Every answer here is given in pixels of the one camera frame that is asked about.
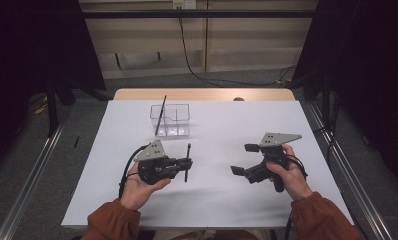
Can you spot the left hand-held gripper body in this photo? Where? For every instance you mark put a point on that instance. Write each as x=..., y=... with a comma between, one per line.
x=152, y=151

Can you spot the small black stick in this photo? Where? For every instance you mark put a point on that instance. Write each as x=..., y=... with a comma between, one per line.
x=76, y=141

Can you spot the person's right hand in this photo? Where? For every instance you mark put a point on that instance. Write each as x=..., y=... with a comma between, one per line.
x=295, y=181

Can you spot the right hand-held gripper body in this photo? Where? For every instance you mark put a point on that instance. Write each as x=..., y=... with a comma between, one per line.
x=277, y=139

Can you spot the aluminium floor rail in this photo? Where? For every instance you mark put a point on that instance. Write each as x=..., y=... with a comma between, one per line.
x=33, y=173
x=353, y=173

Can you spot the black metal stand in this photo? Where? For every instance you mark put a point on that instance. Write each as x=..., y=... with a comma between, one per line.
x=52, y=110

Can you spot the black pen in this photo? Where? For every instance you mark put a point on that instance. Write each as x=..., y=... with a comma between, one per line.
x=160, y=116

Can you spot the clear plastic organizer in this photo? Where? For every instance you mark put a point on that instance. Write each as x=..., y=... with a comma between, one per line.
x=178, y=131

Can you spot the black curtain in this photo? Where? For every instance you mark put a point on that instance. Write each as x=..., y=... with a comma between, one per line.
x=37, y=50
x=370, y=66

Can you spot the person's left hand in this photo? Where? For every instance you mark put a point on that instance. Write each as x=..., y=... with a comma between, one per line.
x=137, y=193

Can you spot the white wall socket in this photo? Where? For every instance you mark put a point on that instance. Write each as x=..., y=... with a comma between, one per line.
x=184, y=4

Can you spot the white board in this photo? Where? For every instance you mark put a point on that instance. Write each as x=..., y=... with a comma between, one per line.
x=213, y=196

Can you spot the black wall bracket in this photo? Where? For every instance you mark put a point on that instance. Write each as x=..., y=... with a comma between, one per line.
x=118, y=61
x=159, y=55

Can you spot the dark table grommet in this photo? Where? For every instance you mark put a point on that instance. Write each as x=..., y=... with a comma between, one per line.
x=238, y=99

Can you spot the black horizontal bar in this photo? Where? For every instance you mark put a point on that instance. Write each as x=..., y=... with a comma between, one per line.
x=200, y=14

